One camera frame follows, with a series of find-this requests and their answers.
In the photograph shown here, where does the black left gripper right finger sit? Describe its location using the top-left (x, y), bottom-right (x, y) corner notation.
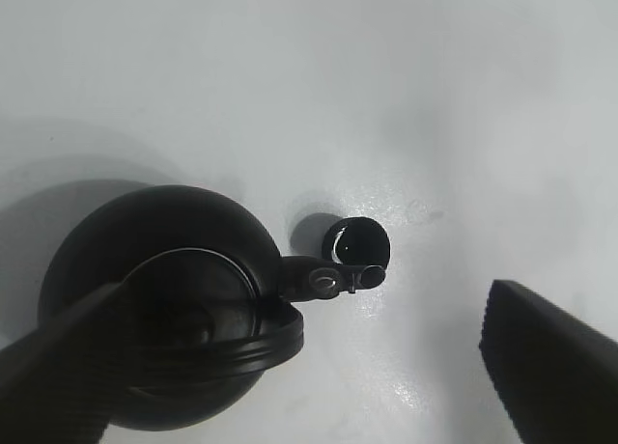
top-left (479, 280), bottom-right (617, 443)

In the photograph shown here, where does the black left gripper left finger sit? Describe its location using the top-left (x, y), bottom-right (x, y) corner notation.
top-left (1, 284), bottom-right (126, 443)

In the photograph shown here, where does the black round teapot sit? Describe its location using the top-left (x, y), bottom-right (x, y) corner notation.
top-left (38, 185), bottom-right (387, 431)

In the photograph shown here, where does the small black teacup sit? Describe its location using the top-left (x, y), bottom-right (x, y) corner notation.
top-left (321, 216), bottom-right (391, 269)

